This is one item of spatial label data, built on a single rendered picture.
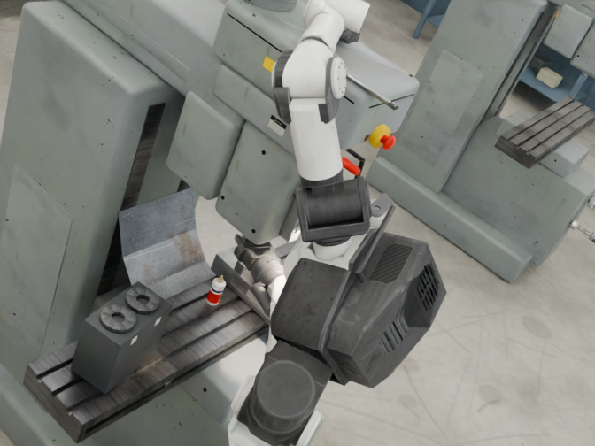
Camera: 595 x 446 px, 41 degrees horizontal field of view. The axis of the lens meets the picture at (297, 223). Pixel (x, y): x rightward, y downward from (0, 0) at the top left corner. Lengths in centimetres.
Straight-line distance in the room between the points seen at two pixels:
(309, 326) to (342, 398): 216
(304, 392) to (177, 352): 86
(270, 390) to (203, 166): 86
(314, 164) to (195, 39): 70
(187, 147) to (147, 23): 35
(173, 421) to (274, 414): 114
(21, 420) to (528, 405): 256
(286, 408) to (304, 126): 53
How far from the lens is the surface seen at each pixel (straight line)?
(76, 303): 264
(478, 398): 423
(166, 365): 225
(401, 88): 193
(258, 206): 210
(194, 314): 242
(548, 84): 811
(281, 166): 202
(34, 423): 303
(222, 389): 236
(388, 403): 390
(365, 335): 161
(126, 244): 248
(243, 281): 250
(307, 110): 150
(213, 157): 214
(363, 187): 162
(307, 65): 151
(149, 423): 271
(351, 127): 184
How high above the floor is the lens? 259
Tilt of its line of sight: 33 degrees down
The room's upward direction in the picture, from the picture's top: 24 degrees clockwise
